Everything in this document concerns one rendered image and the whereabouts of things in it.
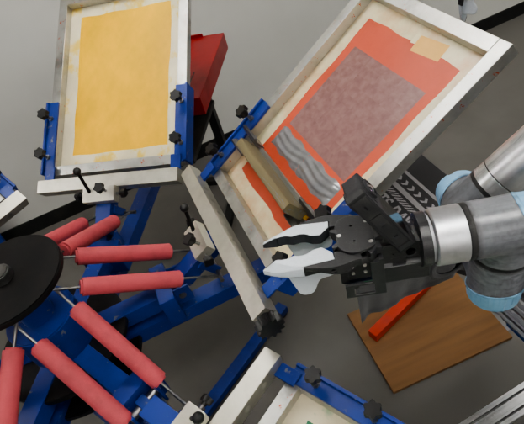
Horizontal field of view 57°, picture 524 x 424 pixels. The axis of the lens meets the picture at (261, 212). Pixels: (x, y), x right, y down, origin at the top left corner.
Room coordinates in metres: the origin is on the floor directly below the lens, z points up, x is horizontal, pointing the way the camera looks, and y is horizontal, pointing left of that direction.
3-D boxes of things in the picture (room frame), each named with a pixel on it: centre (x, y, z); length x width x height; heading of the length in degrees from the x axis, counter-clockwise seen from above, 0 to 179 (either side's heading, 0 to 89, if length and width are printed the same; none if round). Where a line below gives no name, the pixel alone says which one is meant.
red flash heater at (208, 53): (2.27, 0.22, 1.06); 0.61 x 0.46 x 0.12; 160
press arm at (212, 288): (1.05, 0.08, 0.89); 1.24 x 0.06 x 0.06; 100
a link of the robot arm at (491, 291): (0.38, -0.29, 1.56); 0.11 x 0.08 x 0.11; 169
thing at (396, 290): (0.95, -0.43, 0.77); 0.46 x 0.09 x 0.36; 100
